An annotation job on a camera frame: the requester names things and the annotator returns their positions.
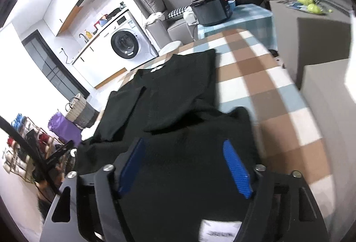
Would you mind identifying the purple bag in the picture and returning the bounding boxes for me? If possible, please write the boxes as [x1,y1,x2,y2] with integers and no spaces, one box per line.
[48,111,81,147]

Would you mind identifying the woven straw basket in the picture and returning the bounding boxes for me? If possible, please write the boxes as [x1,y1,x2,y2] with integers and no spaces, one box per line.
[65,93,99,129]

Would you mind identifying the white washing machine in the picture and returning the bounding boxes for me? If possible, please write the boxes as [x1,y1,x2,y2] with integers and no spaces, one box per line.
[101,10,158,71]

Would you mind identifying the white kitchen cabinet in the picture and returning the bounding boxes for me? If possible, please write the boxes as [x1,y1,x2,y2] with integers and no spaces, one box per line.
[43,0,121,91]

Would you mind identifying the checkered brown blue blanket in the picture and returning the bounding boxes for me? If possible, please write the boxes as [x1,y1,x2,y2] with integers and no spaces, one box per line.
[119,28,339,231]

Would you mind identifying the light blue tablecloth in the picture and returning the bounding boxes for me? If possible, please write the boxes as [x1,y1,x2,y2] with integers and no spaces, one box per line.
[197,4,277,50]

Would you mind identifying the black knit garment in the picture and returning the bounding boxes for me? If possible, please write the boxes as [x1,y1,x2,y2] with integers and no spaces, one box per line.
[76,49,260,241]

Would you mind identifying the grey sofa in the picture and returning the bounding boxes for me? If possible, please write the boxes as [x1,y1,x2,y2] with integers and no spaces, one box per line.
[138,0,194,49]

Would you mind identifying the black cable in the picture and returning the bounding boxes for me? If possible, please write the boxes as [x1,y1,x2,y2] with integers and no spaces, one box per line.
[0,115,63,195]

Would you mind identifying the black white checkered pillow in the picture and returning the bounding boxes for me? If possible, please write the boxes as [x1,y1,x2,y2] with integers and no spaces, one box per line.
[166,6,188,21]

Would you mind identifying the shoe rack with shoes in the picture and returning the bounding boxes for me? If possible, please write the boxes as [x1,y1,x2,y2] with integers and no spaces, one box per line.
[1,117,73,191]

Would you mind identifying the grey storage box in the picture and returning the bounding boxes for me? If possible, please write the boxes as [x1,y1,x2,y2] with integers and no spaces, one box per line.
[270,0,351,88]

